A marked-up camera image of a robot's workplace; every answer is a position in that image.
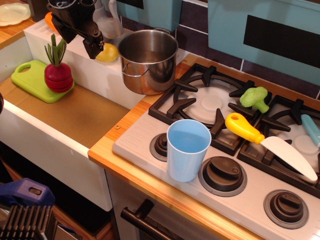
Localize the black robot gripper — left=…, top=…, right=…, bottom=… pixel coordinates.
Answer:
left=47, top=0, right=104, bottom=60

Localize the yellow toy potato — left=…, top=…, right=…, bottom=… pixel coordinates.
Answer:
left=96, top=43, right=119, bottom=63

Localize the stainless steel pot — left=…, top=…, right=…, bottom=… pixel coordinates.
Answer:
left=118, top=28, right=179, bottom=95

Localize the white toy faucet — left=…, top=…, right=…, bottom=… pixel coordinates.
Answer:
left=93, top=0, right=124, bottom=41

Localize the orange toy object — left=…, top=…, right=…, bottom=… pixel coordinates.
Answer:
left=44, top=11, right=58, bottom=32

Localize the red toy radish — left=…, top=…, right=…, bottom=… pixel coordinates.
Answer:
left=44, top=34, right=74, bottom=93

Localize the green cutting board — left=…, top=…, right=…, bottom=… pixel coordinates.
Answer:
left=11, top=60, right=75, bottom=103

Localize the white toy sink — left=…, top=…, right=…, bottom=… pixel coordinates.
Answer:
left=0, top=20, right=143, bottom=211

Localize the pale yellow plate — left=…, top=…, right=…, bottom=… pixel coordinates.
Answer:
left=0, top=2, right=31, bottom=27

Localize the left black burner grate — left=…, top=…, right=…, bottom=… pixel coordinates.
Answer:
left=148, top=63, right=261, bottom=156

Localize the black burner grate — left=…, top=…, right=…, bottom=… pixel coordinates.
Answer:
left=237, top=95, right=320, bottom=198
left=148, top=63, right=261, bottom=156

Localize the left black stove knob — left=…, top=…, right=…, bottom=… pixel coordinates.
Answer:
left=149, top=133, right=168, bottom=162

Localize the black stove knob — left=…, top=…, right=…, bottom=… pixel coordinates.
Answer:
left=263, top=189, right=309, bottom=230
left=198, top=156, right=248, bottom=197
left=149, top=133, right=168, bottom=162

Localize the light blue plastic cup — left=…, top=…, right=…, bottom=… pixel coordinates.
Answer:
left=166, top=119, right=212, bottom=183

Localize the blue plastic clamp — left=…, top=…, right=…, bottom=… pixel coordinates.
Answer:
left=0, top=178, right=56, bottom=207

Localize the green toy broccoli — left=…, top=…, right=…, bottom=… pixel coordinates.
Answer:
left=239, top=86, right=269, bottom=114

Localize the middle black stove knob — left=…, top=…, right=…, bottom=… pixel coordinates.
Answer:
left=198, top=156, right=248, bottom=197

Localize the right black burner grate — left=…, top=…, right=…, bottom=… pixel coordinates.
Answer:
left=237, top=95, right=320, bottom=198

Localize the grey toy stovetop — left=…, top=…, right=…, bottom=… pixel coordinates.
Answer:
left=112, top=66, right=320, bottom=240

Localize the right black stove knob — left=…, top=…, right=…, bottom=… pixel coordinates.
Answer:
left=263, top=189, right=309, bottom=230

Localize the black oven door handle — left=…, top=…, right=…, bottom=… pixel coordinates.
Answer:
left=120, top=199, right=174, bottom=240

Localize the yellow handled toy knife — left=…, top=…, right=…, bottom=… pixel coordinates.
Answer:
left=224, top=112, right=318, bottom=184

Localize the blue utensil handle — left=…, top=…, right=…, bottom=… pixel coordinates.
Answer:
left=301, top=114, right=320, bottom=148

